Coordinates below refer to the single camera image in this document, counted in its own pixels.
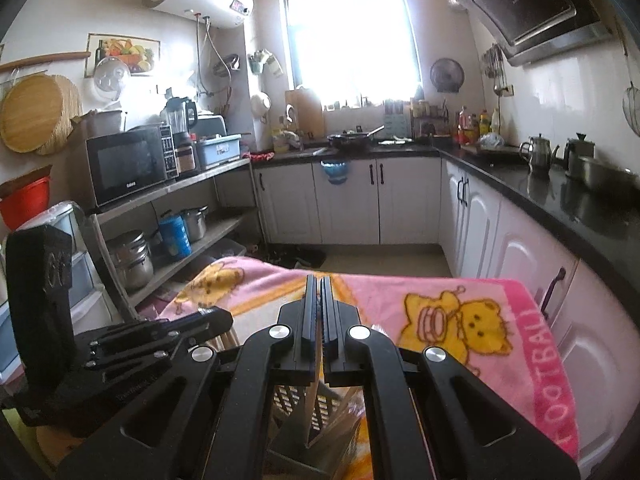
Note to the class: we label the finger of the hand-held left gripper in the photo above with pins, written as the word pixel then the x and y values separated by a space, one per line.
pixel 150 335

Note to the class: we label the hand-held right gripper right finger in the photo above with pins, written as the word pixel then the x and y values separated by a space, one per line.
pixel 327 320

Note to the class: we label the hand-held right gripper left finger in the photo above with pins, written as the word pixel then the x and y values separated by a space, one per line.
pixel 310 320

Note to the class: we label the chopsticks pair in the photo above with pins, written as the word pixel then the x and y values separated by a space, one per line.
pixel 312 410
pixel 347 430
pixel 229 341

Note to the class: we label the black perforated utensil basket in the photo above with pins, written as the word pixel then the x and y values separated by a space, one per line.
pixel 295 400

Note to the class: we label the plastic drawer unit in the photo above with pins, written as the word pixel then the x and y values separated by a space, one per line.
pixel 87 280

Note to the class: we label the pink printed blanket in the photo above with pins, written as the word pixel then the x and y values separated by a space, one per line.
pixel 380 300

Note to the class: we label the dark slippers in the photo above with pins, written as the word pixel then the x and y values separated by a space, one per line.
pixel 300 257

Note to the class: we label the stacked steel pots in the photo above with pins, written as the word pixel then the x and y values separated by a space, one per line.
pixel 130 265

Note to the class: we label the blue canister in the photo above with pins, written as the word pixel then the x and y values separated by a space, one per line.
pixel 175 237

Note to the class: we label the red plastic bucket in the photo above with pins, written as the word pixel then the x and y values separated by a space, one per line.
pixel 25 200

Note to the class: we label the small steel pot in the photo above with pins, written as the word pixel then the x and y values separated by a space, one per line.
pixel 196 225

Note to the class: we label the white kitchen base cabinets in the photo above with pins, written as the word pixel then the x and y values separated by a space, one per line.
pixel 410 200

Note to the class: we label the blue hanging bin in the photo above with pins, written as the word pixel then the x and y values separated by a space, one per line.
pixel 334 172

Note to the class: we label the black microwave oven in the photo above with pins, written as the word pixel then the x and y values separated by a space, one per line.
pixel 125 165

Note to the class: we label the metal shelf rack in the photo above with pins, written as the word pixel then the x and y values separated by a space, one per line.
pixel 200 172

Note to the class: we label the black frying pan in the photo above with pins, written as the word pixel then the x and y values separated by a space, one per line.
pixel 350 139

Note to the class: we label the woven bamboo sieve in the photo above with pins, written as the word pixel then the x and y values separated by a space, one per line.
pixel 72 120

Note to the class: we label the round bamboo tray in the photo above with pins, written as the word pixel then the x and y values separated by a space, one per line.
pixel 30 115

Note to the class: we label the grey plastic bin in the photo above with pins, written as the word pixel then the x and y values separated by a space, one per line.
pixel 217 152

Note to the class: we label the wooden cutting board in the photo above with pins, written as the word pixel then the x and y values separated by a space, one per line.
pixel 307 110

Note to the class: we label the blender jug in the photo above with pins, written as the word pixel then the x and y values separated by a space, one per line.
pixel 177 120

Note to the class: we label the clear plastic food cover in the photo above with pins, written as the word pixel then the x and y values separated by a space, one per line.
pixel 111 80

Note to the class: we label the wooden rolling pin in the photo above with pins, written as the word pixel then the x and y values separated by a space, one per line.
pixel 45 60

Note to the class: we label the group of condiment bottles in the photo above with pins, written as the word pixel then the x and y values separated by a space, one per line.
pixel 482 122

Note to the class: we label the black countertop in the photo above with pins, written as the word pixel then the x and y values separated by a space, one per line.
pixel 550 195

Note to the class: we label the hanging plastic utensil holder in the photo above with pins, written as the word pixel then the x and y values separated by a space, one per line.
pixel 260 62

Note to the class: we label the steel kettle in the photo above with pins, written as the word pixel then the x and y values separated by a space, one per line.
pixel 539 155

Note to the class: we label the kitchen window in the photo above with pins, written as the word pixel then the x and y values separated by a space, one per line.
pixel 350 35

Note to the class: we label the dark kettle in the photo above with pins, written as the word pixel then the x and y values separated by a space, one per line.
pixel 580 152

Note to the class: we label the hanging steel ladles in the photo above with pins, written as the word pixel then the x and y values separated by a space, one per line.
pixel 495 67

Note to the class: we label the black range hood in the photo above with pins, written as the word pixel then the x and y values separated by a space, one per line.
pixel 530 5

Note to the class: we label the fruit wall poster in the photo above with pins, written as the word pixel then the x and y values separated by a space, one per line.
pixel 135 52

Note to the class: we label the small wall fan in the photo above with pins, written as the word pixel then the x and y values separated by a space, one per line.
pixel 446 75

